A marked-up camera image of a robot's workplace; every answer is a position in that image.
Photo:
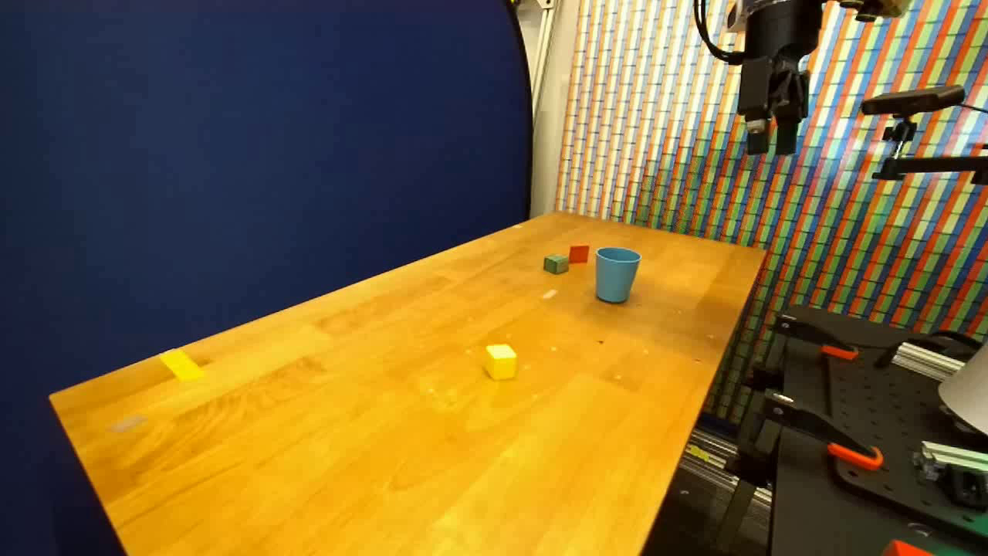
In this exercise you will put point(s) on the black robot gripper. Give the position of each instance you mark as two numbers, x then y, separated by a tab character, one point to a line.
774	84

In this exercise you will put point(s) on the yellow wooden block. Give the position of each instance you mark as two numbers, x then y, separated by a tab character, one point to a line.
502	363

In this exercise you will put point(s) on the blue plastic cup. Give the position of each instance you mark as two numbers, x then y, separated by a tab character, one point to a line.
614	273

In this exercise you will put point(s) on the red wooden block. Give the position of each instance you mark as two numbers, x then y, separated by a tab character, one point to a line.
577	251

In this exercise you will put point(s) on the green wooden block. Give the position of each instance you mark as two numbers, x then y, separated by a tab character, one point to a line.
556	263

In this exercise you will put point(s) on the blue backdrop screen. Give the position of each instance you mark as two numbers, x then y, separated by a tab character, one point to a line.
170	167

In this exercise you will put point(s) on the black camera on stand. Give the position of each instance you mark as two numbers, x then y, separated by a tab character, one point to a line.
904	110

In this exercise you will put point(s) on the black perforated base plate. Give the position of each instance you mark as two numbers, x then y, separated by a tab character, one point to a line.
824	507

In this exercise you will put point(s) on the orange handled clamp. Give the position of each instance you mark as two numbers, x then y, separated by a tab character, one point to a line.
839	443

